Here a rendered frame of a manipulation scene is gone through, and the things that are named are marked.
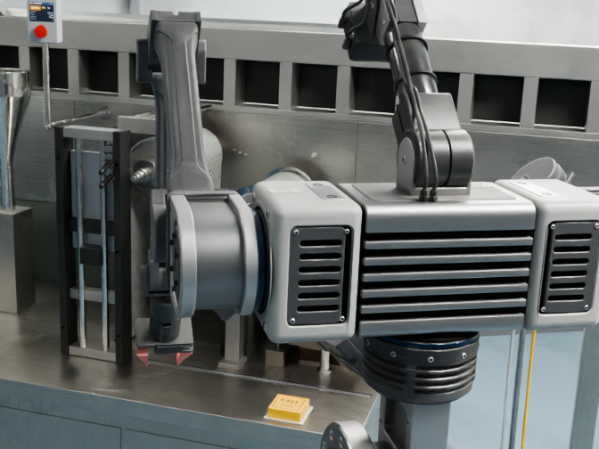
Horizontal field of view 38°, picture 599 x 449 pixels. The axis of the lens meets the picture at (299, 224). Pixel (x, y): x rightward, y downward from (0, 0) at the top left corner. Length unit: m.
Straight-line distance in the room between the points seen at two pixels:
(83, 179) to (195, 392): 0.54
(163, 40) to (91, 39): 1.15
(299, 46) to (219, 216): 1.34
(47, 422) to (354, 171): 0.95
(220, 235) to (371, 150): 1.34
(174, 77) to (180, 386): 0.88
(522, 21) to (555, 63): 2.46
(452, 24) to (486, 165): 2.32
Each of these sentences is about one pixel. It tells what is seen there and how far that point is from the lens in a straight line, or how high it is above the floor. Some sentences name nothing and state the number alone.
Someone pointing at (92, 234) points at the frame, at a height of 1.19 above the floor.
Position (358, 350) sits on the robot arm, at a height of 1.24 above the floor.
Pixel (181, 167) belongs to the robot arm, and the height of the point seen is 1.51.
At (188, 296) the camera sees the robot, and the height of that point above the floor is 1.43.
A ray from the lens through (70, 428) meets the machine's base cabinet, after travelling 2.04.
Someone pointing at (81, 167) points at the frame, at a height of 1.35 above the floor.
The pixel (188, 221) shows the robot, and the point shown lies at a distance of 0.91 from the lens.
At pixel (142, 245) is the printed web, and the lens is 2.20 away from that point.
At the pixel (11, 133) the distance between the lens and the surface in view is 2.33.
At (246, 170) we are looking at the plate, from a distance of 2.32.
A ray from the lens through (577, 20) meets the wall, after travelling 4.76.
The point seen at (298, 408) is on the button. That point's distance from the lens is 1.81.
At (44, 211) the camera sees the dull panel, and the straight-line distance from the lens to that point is 2.62.
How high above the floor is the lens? 1.73
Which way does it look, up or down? 14 degrees down
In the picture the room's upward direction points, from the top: 2 degrees clockwise
